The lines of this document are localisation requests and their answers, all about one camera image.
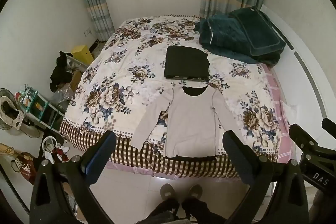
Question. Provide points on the grey metal frame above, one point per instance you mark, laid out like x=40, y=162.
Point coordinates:
x=76, y=62

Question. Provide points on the beige long-sleeve shirt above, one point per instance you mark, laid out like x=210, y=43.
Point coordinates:
x=189, y=121

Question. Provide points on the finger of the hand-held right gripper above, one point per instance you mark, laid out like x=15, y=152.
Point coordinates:
x=329, y=125
x=304, y=140

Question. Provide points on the pink checked bed sheet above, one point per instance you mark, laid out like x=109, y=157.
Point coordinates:
x=275, y=92

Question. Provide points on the black crumpled cloth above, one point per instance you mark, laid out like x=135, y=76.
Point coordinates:
x=61, y=71

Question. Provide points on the teal shelf rack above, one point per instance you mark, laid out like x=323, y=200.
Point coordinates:
x=39, y=106

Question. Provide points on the round floor fan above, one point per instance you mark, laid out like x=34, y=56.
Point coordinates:
x=9, y=111

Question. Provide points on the red patterned bag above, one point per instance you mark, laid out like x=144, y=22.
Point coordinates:
x=25, y=167

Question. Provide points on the black folded garment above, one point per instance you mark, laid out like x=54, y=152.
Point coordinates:
x=186, y=61

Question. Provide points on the clear plastic bag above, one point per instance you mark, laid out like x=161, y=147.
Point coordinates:
x=62, y=96

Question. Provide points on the grey slipper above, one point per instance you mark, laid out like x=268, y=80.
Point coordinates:
x=168, y=191
x=194, y=190

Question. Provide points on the person's legs in dark pants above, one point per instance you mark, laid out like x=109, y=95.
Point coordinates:
x=170, y=211

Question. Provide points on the yellow box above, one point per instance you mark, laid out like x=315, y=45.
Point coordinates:
x=83, y=54

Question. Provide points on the dark green pillow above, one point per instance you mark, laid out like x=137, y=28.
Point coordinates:
x=258, y=29

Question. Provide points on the white wall socket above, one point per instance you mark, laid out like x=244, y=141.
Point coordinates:
x=87, y=32

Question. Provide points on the white bed headboard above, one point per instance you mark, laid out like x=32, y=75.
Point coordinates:
x=307, y=61

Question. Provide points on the floral bedspread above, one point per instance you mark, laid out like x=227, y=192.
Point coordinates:
x=126, y=82

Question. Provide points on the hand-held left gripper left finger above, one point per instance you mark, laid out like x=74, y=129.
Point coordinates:
x=90, y=169

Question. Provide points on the dark green blanket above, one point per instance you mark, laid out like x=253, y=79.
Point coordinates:
x=220, y=35

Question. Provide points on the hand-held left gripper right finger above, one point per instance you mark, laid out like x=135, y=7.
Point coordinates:
x=237, y=158

